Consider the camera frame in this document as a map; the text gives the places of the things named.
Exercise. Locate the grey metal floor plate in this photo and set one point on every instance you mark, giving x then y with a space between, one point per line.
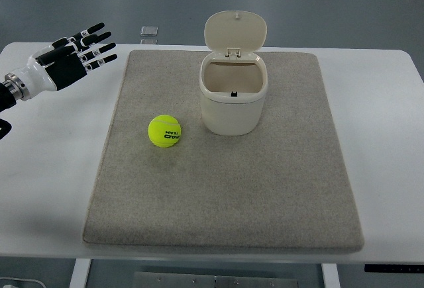
151 279

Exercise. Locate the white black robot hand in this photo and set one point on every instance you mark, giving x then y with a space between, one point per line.
64 68

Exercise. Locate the cream lidded bin box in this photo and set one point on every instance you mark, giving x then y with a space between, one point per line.
233 79

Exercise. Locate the white table leg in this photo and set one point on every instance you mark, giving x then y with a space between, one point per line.
80 273
330 276

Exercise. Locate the beige fabric mat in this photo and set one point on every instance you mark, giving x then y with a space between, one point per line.
283 186

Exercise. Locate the white table left leg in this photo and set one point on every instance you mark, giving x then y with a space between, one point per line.
80 273

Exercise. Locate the white table right leg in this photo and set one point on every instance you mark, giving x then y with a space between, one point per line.
330 276

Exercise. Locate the clear floor socket plate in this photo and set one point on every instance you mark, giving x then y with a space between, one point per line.
149 30

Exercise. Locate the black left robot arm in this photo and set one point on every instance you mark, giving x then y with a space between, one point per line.
5 102

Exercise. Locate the yellow tennis ball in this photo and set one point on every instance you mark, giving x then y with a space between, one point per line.
164 131

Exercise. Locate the black table control panel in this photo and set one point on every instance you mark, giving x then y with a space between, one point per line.
394 268

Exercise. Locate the white object bottom left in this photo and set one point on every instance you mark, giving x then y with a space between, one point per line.
19 284

